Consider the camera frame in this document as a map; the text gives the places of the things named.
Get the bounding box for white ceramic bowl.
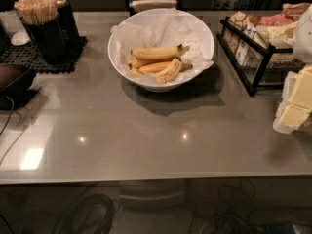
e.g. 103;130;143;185
107;9;215;93

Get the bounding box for dark bottle with cork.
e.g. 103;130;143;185
57;0;80;46

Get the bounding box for pink sugar packets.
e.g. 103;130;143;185
259;14;293;26

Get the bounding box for front spotted yellow banana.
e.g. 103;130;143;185
153;58;182;84

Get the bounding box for left small yellow banana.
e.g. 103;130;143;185
128;58;157;76

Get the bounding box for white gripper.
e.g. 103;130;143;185
273;5;312;134

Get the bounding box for black cable on table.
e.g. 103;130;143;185
0;96;30;166

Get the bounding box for white lidded cup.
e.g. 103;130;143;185
0;0;30;46

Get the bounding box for tea bag packets row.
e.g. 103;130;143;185
224;12;266;68

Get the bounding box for black perforated rubber mat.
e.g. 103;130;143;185
0;36;88;74

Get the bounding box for brown sugar packets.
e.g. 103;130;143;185
282;3;310;21

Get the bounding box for white paper bowl liner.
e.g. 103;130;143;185
107;9;215;92

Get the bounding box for middle orange-yellow banana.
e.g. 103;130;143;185
138;61;193;73

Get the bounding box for black cup of stirrers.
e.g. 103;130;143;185
14;0;67;63

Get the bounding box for black wire condiment rack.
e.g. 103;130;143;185
216;17;304;96

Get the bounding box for coiled black floor cable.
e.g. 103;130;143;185
51;192;117;234

